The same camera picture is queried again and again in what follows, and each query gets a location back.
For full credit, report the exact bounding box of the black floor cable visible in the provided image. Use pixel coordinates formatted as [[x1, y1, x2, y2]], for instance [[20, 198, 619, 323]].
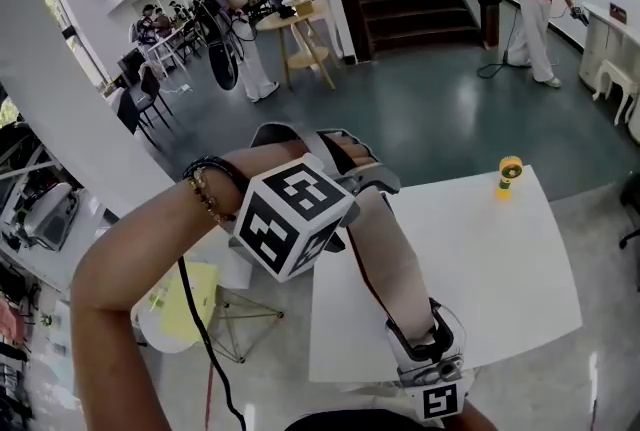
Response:
[[476, 8, 521, 80]]

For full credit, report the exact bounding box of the black dining chair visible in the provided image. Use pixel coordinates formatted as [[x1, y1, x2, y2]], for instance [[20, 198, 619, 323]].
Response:
[[115, 88, 166, 145], [137, 66, 175, 130]]

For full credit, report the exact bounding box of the white cabinet desk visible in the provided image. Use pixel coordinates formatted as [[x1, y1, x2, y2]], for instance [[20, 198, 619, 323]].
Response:
[[578, 2, 640, 93]]

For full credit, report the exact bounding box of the beaded bracelet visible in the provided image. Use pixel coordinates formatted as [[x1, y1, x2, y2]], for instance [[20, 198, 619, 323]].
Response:
[[180, 155, 251, 226]]

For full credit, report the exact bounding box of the person's left forearm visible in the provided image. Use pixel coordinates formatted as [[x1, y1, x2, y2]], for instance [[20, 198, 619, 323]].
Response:
[[68, 140, 314, 431]]

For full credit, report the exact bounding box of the person's right forearm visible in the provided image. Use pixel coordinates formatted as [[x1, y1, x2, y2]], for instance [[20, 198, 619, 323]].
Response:
[[457, 398, 503, 431]]

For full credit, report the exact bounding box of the person's left hand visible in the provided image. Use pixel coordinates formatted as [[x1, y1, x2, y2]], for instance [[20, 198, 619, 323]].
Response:
[[328, 131, 378, 171]]

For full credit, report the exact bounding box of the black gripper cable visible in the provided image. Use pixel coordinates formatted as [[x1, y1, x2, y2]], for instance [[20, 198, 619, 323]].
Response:
[[176, 257, 250, 431]]

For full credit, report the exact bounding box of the black office chair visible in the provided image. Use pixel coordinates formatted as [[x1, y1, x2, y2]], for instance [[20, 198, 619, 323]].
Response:
[[618, 172, 640, 250]]

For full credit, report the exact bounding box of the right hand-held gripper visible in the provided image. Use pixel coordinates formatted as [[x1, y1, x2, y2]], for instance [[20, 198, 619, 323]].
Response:
[[383, 297, 475, 423]]

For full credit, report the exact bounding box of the yellow tape roll toy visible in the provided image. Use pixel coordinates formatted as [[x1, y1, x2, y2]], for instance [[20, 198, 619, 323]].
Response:
[[495, 155, 523, 200]]

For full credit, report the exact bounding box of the yellow sponge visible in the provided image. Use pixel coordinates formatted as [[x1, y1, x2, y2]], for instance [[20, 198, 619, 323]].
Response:
[[159, 261, 221, 345]]

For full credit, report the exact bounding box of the white stool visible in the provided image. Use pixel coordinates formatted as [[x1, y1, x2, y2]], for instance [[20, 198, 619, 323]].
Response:
[[591, 59, 640, 127]]

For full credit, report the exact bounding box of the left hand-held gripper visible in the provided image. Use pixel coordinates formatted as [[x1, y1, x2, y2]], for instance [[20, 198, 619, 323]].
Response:
[[232, 121, 402, 284]]

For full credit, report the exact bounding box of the person's dark top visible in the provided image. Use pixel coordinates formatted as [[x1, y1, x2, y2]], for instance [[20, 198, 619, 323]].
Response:
[[283, 407, 444, 431]]

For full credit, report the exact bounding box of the round wooden table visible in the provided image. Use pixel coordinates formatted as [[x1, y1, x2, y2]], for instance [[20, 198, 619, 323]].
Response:
[[257, 0, 337, 91]]

